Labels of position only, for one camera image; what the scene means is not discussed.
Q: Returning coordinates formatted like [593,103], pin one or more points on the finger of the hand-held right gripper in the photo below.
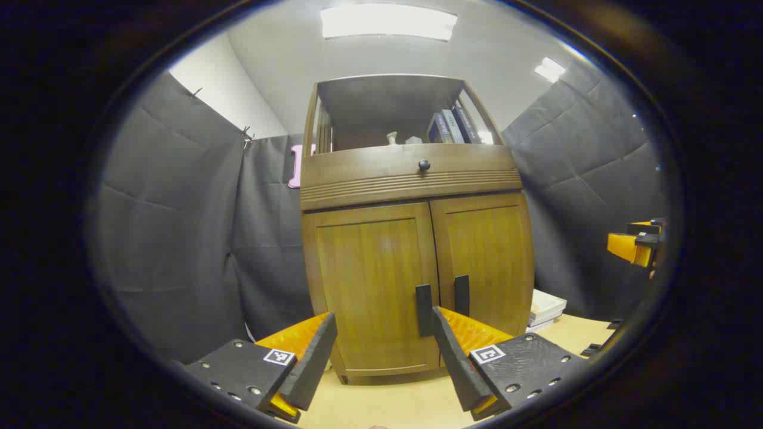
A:
[647,227]
[623,245]

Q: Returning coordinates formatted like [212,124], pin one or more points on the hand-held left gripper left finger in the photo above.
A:
[313,363]

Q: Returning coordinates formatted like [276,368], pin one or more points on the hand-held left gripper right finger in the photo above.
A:
[456,363]

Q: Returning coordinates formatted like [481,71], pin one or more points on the wooden cabinet door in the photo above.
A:
[369,274]
[492,256]

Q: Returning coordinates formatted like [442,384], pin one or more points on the wooden double-door shoe cabinet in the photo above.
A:
[411,185]

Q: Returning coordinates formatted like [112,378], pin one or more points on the small black block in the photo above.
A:
[615,324]
[591,350]

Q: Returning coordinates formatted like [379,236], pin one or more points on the stack of white books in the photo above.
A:
[545,307]

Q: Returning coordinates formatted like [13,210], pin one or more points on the black backdrop cloth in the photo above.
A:
[179,238]

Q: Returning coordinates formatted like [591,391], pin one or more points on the small ceiling light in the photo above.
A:
[549,70]

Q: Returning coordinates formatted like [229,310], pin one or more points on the wooden drawer with black knob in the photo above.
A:
[369,176]

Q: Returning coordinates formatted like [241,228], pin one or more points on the dark blue book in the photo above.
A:
[468,125]
[437,130]
[453,126]

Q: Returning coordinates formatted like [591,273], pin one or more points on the large rectangular ceiling light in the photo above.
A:
[387,22]

